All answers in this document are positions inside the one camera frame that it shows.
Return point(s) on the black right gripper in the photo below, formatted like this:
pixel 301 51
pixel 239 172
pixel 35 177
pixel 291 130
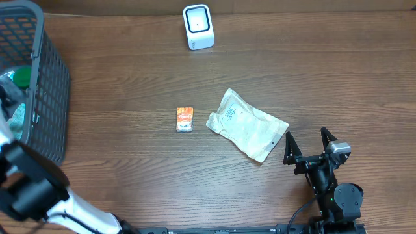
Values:
pixel 293 153

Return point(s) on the teal snack packet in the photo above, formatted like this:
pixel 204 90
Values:
pixel 16 123

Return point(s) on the white pouch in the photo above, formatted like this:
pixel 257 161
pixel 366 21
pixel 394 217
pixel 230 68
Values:
pixel 253 131

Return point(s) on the orange snack packet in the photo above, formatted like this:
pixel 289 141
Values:
pixel 184 117

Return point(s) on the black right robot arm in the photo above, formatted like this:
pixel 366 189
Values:
pixel 339 204

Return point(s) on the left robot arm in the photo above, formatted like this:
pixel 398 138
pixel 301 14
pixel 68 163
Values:
pixel 43 192

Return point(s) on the white barcode scanner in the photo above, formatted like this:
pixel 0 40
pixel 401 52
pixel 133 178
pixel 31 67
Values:
pixel 198 27

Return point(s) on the green round lid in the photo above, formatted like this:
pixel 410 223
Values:
pixel 22 77

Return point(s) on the grey plastic mesh basket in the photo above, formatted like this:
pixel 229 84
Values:
pixel 25 43

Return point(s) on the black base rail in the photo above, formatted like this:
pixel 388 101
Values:
pixel 211 230

